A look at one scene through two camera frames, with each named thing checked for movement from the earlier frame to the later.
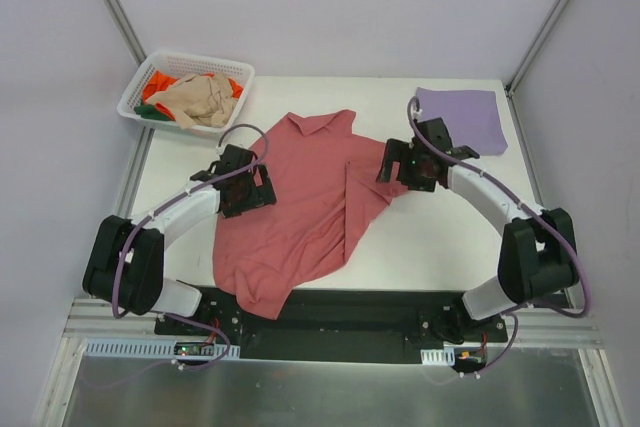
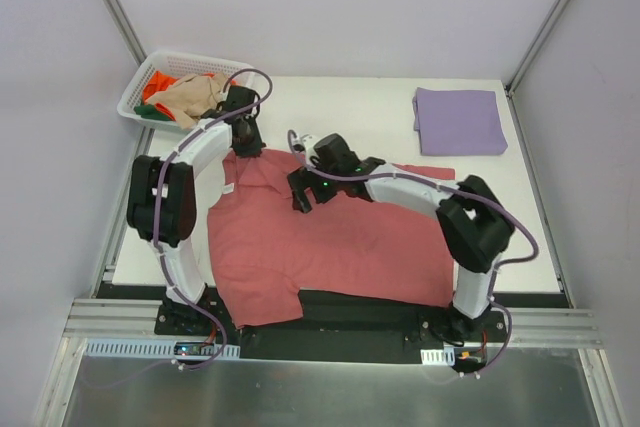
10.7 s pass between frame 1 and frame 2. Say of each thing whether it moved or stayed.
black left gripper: moved
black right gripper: moved
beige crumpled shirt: stayed
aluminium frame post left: stayed
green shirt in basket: stayed
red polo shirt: moved
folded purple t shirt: stayed
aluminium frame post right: stayed
